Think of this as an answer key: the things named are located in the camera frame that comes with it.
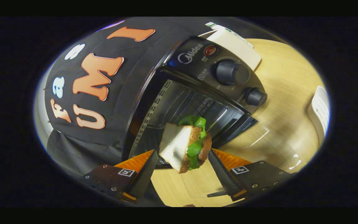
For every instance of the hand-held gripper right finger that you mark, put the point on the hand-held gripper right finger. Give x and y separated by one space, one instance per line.
224 174

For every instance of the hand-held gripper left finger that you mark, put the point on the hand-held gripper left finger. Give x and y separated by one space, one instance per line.
144 177

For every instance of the toast and lettuce sandwich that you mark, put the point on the toast and lettuce sandwich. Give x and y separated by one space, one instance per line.
176 146

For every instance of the black toaster oven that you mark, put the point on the black toaster oven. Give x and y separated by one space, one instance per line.
197 68

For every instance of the white pop-up toaster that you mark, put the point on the white pop-up toaster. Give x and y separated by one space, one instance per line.
238 46

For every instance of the white rectangular tray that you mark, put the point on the white rectangular tray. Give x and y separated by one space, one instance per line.
318 112

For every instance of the black backdrop cloth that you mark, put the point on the black backdrop cloth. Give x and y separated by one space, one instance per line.
129 49

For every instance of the white bottle with green label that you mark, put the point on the white bottle with green label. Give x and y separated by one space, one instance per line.
216 25

